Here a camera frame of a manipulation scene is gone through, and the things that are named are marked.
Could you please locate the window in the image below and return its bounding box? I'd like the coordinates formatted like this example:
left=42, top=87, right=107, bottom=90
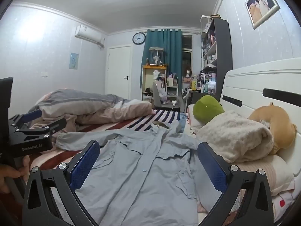
left=182, top=35, right=193, bottom=78

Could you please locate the grey chair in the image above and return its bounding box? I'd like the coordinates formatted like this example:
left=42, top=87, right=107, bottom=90
left=152, top=81, right=170, bottom=109

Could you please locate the white and pink pillow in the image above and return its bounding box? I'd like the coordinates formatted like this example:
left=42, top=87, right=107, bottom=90
left=232, top=154, right=294, bottom=196

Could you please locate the green plush pillow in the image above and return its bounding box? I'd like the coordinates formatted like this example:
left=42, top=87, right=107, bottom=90
left=192, top=95, right=226, bottom=124

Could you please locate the cream fleece blanket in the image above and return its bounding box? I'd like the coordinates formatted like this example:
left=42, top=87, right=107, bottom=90
left=196, top=110, right=274, bottom=163

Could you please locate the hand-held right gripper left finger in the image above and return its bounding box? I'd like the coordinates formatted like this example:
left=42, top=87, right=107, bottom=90
left=22, top=140, right=101, bottom=226

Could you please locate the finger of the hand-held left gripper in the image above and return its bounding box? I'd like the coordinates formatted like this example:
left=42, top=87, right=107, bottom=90
left=17, top=118, right=67, bottom=135
left=9, top=109, right=43, bottom=129

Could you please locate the dark desk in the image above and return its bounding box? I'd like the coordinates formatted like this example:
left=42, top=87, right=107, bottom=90
left=188, top=89, right=221, bottom=106

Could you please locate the light blue shirt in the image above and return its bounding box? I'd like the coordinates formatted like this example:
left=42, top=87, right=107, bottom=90
left=55, top=121, right=226, bottom=226

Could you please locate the framed wall picture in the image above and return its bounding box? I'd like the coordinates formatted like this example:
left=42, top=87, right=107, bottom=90
left=245, top=0, right=281, bottom=30

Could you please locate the person's left hand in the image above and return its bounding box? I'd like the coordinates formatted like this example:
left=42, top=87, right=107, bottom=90
left=0, top=155, right=31, bottom=194

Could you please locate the tan plush toy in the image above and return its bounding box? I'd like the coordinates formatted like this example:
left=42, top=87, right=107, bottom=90
left=248, top=102, right=297, bottom=155

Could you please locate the white air conditioner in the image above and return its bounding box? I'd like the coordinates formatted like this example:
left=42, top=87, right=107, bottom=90
left=75, top=25, right=105, bottom=49

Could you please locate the round wall clock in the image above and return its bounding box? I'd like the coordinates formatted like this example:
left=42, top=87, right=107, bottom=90
left=132, top=32, right=147, bottom=45

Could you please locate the white headboard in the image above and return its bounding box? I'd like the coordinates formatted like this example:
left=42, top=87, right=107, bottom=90
left=219, top=58, right=301, bottom=193

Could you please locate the small blue wall poster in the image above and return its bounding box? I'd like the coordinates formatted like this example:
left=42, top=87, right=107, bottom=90
left=70, top=52, right=79, bottom=70

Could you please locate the teal curtain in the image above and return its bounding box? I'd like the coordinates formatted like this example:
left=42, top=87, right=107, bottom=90
left=140, top=28, right=183, bottom=87

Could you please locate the white door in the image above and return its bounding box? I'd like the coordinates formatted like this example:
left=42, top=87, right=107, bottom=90
left=106, top=45, right=132, bottom=99

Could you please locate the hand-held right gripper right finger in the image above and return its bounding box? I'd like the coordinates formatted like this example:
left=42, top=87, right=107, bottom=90
left=197, top=142, right=274, bottom=226

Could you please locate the white storage rack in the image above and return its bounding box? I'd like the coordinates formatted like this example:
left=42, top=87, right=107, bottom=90
left=166, top=78, right=179, bottom=104

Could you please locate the yellow wooden cabinet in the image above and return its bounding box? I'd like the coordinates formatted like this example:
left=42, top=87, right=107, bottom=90
left=141, top=65, right=168, bottom=102

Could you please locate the pale pink pillow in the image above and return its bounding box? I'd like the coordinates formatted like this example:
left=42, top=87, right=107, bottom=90
left=187, top=109, right=205, bottom=130

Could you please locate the dark bookshelf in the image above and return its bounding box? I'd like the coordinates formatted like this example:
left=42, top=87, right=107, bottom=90
left=201, top=15, right=233, bottom=104

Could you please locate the glass display case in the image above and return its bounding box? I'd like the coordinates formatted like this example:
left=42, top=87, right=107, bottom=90
left=149, top=47, right=164, bottom=66

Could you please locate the striped bed sheet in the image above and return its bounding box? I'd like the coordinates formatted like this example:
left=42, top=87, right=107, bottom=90
left=29, top=109, right=189, bottom=177

